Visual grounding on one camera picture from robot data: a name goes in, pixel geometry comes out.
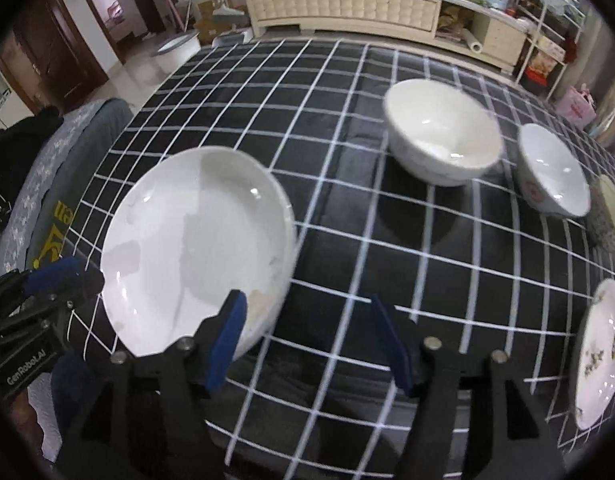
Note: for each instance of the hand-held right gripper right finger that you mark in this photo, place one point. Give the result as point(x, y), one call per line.
point(393, 350)

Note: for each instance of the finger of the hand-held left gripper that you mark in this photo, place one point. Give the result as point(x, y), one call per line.
point(52, 275)
point(62, 300)

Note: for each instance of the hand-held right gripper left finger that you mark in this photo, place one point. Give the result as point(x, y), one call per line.
point(226, 345)

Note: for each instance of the large plain white plate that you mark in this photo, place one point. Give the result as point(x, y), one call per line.
point(187, 240)

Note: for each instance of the white floral plate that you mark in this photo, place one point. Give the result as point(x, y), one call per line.
point(600, 340)

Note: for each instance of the large white bowl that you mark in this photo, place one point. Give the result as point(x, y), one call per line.
point(437, 125)

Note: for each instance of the small white bowl red print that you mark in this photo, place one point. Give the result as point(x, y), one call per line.
point(552, 165)

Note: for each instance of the grey patterned bowl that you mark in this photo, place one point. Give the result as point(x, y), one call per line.
point(612, 205)

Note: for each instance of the grey patterned sofa cover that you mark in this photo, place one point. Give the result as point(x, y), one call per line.
point(62, 160)

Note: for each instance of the black garment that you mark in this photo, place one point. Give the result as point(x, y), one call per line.
point(17, 160)

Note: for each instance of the black white checked tablecloth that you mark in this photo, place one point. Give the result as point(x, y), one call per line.
point(337, 210)

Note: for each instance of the brown wooden door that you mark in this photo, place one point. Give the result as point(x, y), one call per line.
point(52, 40)

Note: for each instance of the white plastic bucket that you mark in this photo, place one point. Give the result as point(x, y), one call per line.
point(180, 52)

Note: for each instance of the grey dustpan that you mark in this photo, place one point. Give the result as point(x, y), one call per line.
point(232, 37)

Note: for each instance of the pink gift bag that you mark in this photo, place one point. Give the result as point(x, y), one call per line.
point(577, 107)

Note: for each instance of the white paper roll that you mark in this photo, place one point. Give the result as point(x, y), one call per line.
point(473, 42)

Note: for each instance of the cream tufted tv cabinet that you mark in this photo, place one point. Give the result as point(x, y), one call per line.
point(337, 7)

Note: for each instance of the white metal storage rack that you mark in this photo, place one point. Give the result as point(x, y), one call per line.
point(547, 25)

